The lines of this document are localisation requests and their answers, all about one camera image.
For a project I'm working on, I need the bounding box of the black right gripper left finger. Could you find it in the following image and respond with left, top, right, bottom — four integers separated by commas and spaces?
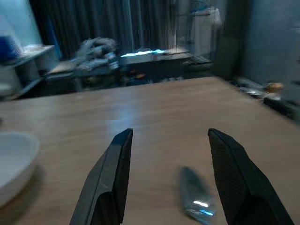
69, 127, 134, 225

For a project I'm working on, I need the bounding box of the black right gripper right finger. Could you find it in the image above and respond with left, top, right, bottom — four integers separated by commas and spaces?
208, 127, 295, 225

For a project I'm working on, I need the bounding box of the silver metal spoon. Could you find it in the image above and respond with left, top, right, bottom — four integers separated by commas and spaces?
177, 165, 218, 225

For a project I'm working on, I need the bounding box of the orange round object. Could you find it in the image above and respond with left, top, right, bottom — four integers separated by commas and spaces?
266, 82, 285, 93

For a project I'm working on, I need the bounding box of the white ceramic bowl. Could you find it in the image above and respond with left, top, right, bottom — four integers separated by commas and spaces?
0, 131, 40, 208

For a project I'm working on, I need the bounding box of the grey crumpled blanket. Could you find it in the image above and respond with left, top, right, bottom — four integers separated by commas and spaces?
72, 36, 120, 72

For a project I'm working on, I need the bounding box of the low dark bench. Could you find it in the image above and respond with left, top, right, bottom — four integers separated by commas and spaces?
120, 48, 214, 82

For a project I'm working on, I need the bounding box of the white shelf unit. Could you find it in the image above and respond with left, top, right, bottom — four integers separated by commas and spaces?
0, 45, 59, 99

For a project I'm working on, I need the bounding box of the dark pleated curtain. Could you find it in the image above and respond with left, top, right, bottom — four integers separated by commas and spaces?
30, 0, 195, 59

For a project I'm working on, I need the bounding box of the white hanging cloth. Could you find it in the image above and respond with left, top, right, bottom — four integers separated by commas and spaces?
192, 6, 223, 26

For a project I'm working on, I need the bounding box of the blue container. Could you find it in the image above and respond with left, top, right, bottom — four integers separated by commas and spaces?
0, 35, 21, 62

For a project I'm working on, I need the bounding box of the metal wire cage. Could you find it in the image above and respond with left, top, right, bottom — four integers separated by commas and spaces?
174, 0, 227, 63

